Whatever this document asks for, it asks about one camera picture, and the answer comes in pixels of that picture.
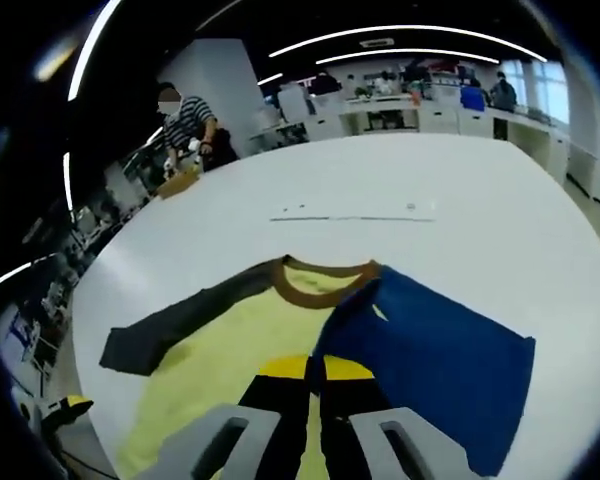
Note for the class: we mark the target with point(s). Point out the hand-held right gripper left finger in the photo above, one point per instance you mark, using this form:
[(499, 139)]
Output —
[(275, 425)]

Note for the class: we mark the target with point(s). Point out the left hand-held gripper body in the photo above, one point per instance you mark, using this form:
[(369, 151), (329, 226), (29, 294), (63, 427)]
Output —
[(30, 416)]

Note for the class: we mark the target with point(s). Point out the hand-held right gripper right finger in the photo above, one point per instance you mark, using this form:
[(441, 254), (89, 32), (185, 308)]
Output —
[(350, 425)]

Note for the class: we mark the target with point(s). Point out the yellow blue grey garment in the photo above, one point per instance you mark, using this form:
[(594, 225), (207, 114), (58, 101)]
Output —
[(240, 325)]

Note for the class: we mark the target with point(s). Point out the cluttered workbench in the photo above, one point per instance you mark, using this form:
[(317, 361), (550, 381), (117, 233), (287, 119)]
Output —
[(65, 280)]

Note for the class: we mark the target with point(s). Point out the ceiling light strip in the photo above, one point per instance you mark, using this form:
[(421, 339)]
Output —
[(91, 44), (7, 277), (270, 79), (67, 185), (405, 28), (410, 50)]

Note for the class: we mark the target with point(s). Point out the cardboard box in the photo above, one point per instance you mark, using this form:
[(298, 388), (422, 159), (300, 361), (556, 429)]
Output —
[(180, 184)]

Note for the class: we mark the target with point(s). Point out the white cabinets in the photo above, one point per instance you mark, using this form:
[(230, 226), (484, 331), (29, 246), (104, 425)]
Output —
[(325, 125)]

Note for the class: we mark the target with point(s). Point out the white lab bench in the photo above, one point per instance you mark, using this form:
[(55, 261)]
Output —
[(445, 120), (530, 140)]

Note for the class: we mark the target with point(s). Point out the blue box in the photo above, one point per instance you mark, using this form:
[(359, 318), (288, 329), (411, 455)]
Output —
[(473, 99)]

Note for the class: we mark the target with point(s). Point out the ceiling air vent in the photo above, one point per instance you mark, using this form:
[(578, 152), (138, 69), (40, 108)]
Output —
[(377, 43)]

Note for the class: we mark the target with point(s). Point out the window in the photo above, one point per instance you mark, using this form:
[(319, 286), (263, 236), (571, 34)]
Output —
[(540, 90)]

